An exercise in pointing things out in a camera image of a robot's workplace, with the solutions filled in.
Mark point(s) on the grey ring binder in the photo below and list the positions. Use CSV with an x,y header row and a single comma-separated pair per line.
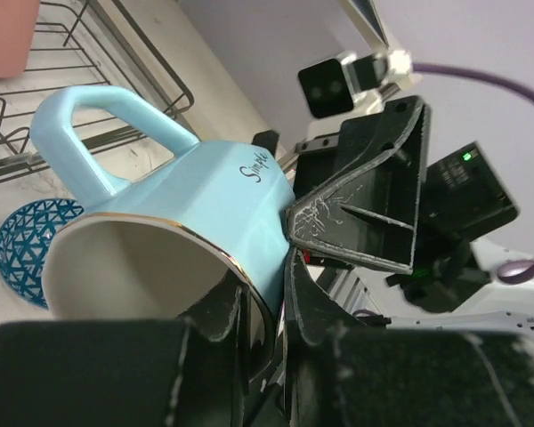
x,y
364,17

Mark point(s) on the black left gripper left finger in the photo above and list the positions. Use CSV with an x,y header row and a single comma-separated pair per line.
x,y
190,371

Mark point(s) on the light blue cup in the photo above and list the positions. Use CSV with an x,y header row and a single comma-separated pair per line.
x,y
152,248

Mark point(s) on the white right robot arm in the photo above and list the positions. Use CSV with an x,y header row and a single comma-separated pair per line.
x,y
455,266

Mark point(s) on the black wire dish rack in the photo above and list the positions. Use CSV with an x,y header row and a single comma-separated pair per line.
x,y
83,46

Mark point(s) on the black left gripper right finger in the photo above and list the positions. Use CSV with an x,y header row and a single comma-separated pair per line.
x,y
344,371

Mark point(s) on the pink cup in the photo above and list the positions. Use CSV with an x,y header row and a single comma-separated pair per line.
x,y
17,26

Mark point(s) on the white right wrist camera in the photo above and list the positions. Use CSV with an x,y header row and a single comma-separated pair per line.
x,y
340,84

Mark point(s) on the blue patterned bowl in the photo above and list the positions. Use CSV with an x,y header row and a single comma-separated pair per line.
x,y
25,237

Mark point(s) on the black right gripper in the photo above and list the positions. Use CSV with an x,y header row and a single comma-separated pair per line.
x,y
358,189

